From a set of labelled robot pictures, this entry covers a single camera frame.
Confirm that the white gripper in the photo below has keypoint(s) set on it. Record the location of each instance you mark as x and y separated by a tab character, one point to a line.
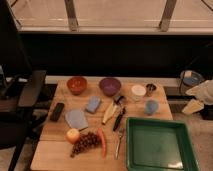
193	106

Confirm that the dark grape bunch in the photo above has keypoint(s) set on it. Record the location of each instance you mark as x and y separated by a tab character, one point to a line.
86	142

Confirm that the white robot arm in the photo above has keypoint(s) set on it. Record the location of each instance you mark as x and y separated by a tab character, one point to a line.
203	95

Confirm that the blue plastic cup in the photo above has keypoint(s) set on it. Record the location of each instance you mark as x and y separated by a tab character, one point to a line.
151	107

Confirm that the small metal cup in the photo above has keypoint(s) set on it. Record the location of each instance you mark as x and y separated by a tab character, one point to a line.
150	88

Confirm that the white paper cup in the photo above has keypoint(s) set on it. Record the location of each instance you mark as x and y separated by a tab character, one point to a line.
137	92

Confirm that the blue bowl with dark rim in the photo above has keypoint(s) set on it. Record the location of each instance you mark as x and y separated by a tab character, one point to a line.
191	78

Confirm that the green plastic tray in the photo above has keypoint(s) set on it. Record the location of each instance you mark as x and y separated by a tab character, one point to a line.
158	145

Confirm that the yellow banana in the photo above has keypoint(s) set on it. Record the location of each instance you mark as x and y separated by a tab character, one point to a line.
109	113

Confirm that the purple bowl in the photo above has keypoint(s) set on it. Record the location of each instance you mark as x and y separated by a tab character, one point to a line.
110	86

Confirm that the blue sponge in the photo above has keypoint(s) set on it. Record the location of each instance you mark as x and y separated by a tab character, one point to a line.
93	104

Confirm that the red-orange bowl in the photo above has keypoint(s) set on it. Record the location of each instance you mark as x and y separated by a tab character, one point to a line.
77	84

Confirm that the blue-grey cloth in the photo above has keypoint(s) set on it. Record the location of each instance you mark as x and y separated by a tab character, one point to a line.
76	119

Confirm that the yellow-red apple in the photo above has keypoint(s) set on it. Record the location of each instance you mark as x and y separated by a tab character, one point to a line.
73	135

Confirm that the black rectangular block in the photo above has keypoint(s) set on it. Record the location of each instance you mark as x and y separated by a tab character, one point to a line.
57	112

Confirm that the black office chair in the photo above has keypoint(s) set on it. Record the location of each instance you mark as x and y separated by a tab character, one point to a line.
15	128

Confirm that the black-handled peeler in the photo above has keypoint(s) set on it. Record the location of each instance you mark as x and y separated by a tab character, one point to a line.
119	99

